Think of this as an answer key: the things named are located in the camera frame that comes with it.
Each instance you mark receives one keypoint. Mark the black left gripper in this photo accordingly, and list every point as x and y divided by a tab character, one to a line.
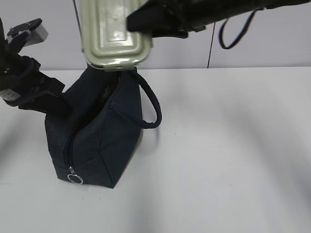
23	85

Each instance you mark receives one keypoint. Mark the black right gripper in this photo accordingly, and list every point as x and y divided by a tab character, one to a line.
166	17

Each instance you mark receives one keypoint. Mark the dark navy lunch bag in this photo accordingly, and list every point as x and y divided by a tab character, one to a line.
94	144

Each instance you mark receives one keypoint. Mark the green lid glass lunchbox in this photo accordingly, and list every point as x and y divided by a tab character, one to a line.
107	44

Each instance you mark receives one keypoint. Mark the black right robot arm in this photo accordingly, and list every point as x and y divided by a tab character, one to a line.
205	12

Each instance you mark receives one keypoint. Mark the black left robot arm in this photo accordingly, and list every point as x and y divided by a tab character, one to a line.
13	49

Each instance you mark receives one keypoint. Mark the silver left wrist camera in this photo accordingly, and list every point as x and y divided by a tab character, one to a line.
34	30

